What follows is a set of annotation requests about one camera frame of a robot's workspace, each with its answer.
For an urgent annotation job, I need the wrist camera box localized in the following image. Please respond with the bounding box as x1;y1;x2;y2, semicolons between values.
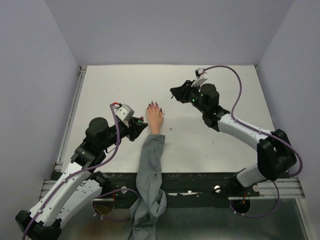
112;103;135;122
191;68;208;87

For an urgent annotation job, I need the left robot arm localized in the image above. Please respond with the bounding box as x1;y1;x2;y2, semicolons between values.
15;117;148;240

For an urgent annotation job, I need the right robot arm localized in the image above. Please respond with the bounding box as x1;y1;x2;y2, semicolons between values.
170;80;297;196

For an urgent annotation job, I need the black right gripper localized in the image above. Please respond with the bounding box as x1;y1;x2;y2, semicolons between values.
170;80;207;115

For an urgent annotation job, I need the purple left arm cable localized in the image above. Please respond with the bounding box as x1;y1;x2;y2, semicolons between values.
22;101;141;240

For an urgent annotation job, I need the black mounting base plate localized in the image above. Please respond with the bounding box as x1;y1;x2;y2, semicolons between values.
102;172;260;209

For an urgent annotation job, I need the aluminium rail front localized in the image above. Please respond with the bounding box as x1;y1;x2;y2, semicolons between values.
39;178;306;200

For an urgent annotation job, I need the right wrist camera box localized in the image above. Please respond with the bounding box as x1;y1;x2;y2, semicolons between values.
191;68;208;87

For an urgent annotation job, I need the aluminium rail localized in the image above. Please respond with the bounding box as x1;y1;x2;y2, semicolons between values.
39;178;306;200
55;65;87;166

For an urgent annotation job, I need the grey sleeve forearm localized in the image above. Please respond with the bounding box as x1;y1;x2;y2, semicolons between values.
124;134;167;240

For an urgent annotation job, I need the mannequin hand with painted nails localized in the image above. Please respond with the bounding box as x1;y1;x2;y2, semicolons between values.
146;101;164;135

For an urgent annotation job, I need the aluminium rail left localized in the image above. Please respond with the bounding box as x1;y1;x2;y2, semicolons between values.
55;65;87;166

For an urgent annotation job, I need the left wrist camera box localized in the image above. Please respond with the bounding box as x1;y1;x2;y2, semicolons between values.
112;103;135;122

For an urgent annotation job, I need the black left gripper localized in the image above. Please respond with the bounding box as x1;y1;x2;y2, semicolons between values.
100;116;149;151

